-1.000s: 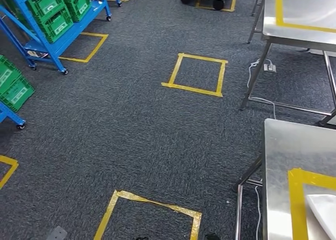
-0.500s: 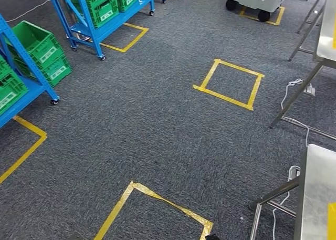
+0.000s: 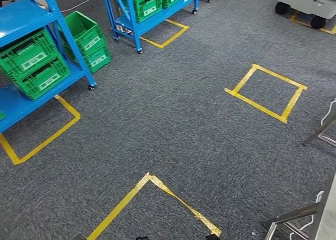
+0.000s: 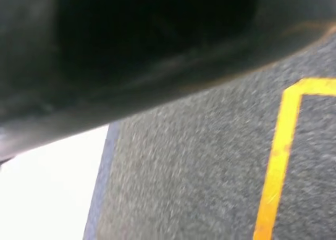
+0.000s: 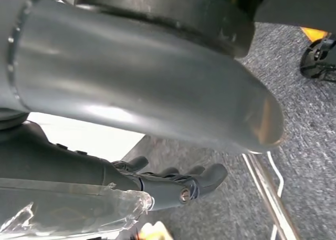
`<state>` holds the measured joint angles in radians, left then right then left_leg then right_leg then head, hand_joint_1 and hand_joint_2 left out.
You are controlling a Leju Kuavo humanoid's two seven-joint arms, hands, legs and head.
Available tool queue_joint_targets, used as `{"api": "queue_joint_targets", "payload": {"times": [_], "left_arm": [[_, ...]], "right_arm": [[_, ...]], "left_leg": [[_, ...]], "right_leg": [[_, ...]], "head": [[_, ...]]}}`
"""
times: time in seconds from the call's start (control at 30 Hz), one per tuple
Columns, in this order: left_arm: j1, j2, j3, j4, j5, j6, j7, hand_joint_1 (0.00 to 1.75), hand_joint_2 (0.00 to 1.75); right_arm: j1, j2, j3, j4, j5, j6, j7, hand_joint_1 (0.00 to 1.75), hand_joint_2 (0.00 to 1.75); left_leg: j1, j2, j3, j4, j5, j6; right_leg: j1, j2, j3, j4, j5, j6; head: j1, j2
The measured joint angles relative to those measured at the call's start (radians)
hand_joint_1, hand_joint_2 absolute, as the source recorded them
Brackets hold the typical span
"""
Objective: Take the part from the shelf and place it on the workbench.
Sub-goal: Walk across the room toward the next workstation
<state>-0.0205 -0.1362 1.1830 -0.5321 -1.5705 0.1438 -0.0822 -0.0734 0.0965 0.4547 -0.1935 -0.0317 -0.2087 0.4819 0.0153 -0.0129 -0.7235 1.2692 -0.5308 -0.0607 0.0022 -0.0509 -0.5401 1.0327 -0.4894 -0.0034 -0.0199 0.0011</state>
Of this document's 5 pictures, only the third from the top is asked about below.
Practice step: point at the chrome stanchion post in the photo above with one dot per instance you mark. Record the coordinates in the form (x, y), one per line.
(123, 29)

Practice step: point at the white wheeled robot vehicle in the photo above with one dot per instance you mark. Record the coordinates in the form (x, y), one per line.
(306, 1)

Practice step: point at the steel workbench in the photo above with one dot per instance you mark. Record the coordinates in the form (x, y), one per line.
(328, 214)

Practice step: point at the yellow floor tape frame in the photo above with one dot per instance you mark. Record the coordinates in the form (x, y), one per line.
(171, 40)
(257, 107)
(47, 140)
(118, 207)
(326, 30)

